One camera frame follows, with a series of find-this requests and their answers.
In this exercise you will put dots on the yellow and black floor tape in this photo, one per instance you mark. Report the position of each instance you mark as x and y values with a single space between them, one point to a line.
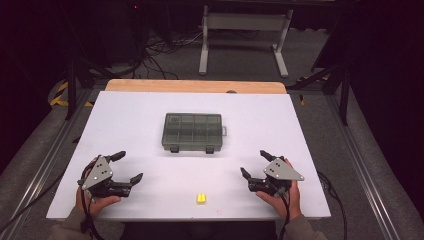
57 99

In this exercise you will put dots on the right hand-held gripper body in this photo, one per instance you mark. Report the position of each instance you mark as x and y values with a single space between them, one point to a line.
281 171

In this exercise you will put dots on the grey plastic compartment box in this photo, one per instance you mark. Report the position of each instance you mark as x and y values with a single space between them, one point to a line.
193 131

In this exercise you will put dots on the black metal stand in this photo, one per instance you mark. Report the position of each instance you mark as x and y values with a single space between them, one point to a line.
344 96
71 90

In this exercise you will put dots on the white board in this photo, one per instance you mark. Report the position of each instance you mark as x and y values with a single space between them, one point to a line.
293 140

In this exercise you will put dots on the person's left hand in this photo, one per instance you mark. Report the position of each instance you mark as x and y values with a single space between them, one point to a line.
95 206

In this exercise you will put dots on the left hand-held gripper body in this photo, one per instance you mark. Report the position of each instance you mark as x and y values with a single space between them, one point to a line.
98 173

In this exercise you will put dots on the aluminium floor rail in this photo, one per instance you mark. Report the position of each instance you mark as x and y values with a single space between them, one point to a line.
361 166
53 160

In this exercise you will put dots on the person's right hand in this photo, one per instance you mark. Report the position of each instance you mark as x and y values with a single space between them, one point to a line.
291 203

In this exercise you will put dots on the white metal stand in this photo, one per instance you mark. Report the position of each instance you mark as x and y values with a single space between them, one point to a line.
246 21

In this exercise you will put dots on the wooden table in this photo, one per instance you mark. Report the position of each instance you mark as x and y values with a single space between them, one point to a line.
266 87

